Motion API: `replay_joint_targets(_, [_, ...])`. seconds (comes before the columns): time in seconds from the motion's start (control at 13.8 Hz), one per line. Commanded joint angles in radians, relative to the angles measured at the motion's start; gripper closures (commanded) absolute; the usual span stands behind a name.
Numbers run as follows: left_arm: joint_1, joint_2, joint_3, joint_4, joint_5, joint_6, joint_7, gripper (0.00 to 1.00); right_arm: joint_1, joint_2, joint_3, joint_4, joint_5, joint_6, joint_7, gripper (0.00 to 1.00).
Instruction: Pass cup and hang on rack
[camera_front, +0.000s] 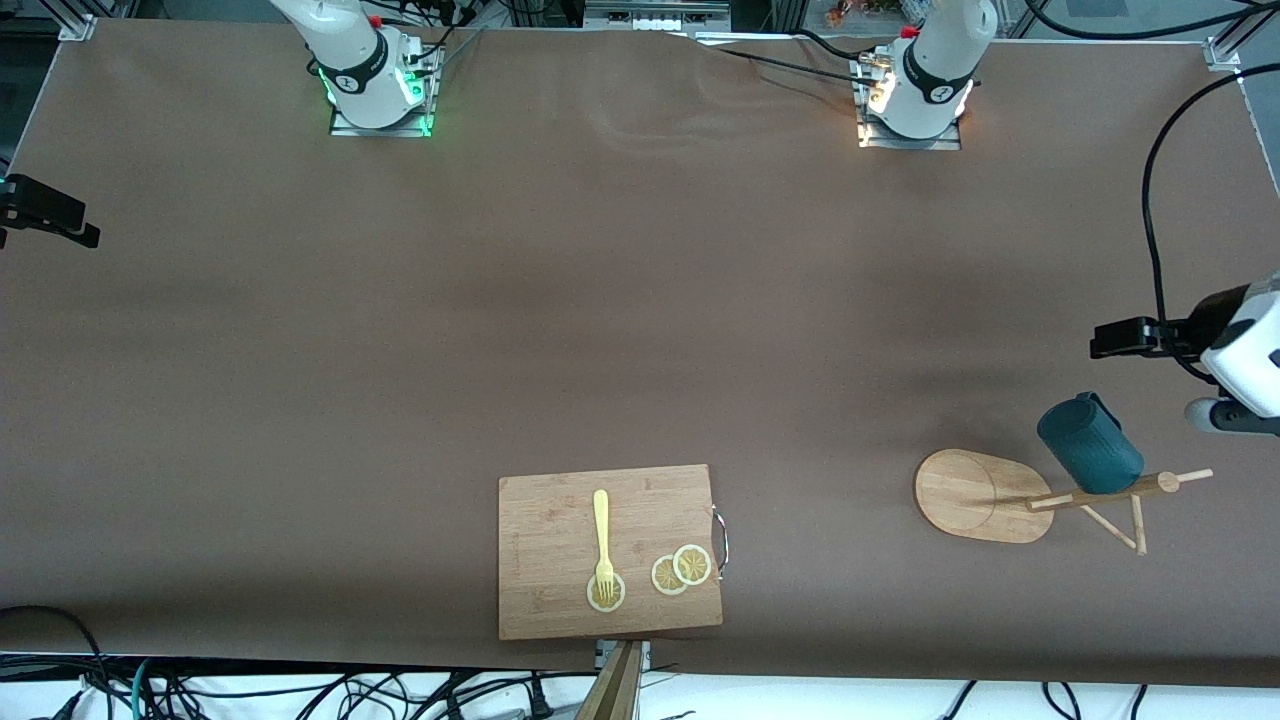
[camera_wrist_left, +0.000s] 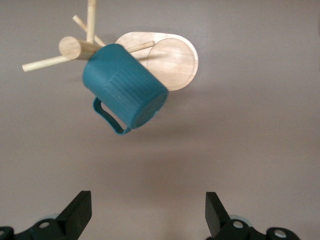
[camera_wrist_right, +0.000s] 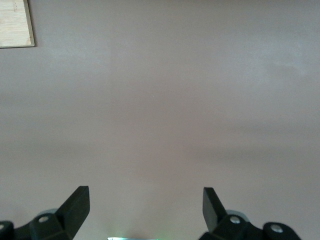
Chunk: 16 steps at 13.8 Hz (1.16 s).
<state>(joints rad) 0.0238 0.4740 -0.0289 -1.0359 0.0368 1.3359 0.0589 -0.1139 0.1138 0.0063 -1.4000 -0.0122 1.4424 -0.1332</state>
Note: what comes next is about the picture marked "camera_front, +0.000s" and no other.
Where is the yellow plastic fork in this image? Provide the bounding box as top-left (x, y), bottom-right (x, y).
top-left (593, 489), bottom-right (616, 606)

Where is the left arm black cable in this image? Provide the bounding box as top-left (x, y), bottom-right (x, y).
top-left (1142, 62), bottom-right (1280, 383)

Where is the black floor cable loop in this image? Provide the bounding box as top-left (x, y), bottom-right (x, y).
top-left (0, 605), bottom-right (109, 720)

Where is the black table cable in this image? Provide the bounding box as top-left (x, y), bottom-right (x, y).
top-left (795, 28), bottom-right (883, 63)
top-left (712, 46), bottom-right (869, 83)

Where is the metal bracket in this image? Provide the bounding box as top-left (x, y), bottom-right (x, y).
top-left (595, 640), bottom-right (652, 673)

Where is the wooden cup rack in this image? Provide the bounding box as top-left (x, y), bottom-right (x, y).
top-left (914, 448), bottom-right (1214, 557)

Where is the grey power strip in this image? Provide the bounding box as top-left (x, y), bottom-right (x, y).
top-left (585, 0), bottom-right (732, 32)

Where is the dark teal cup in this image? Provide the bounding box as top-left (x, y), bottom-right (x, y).
top-left (1037, 391), bottom-right (1144, 496)

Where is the wooden beam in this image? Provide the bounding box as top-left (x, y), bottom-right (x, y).
top-left (573, 640), bottom-right (643, 720)

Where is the wooden cutting board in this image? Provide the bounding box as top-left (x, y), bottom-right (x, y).
top-left (497, 463), bottom-right (729, 642)

